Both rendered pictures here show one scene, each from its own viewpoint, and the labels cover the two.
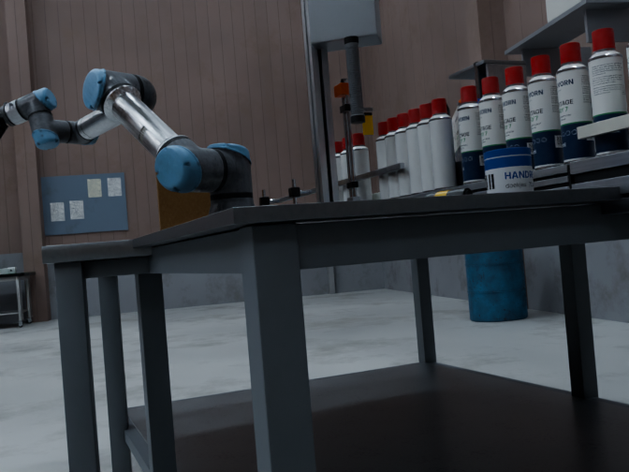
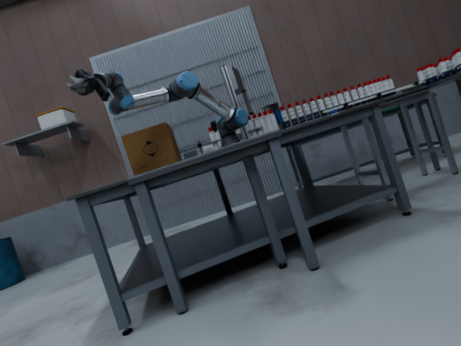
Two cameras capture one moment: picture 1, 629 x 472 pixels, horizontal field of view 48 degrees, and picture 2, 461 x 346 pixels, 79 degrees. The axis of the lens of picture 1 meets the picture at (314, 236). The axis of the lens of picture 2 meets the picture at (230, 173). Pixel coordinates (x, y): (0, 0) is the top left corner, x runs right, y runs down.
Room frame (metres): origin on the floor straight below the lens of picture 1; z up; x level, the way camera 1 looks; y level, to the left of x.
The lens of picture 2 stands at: (1.64, 2.20, 0.70)
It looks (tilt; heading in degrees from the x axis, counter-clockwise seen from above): 1 degrees down; 280
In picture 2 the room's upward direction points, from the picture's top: 18 degrees counter-clockwise
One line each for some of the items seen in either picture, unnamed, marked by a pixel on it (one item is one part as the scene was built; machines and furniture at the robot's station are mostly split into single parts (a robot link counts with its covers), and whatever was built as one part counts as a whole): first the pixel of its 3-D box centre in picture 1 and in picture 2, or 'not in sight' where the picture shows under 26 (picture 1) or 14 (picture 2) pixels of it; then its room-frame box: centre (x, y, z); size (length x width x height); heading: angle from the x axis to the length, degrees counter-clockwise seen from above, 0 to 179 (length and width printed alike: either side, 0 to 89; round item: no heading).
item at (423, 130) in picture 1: (430, 148); (267, 122); (1.63, -0.28, 0.98); 0.05 x 0.05 x 0.20
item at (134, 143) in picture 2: (194, 197); (154, 150); (2.43, 0.40, 0.99); 0.30 x 0.24 x 0.27; 13
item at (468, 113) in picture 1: (472, 136); (285, 117); (1.48, -0.34, 0.98); 0.05 x 0.05 x 0.20
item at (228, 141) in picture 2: (232, 213); (230, 141); (1.93, 0.22, 0.89); 0.15 x 0.15 x 0.10
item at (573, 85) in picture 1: (575, 104); (314, 108); (1.20, -0.46, 0.98); 0.05 x 0.05 x 0.20
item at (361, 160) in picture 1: (360, 169); not in sight; (1.98, -0.14, 0.98); 0.05 x 0.05 x 0.20
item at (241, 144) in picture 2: (230, 243); (210, 159); (2.11, 0.25, 0.81); 0.90 x 0.90 x 0.04; 11
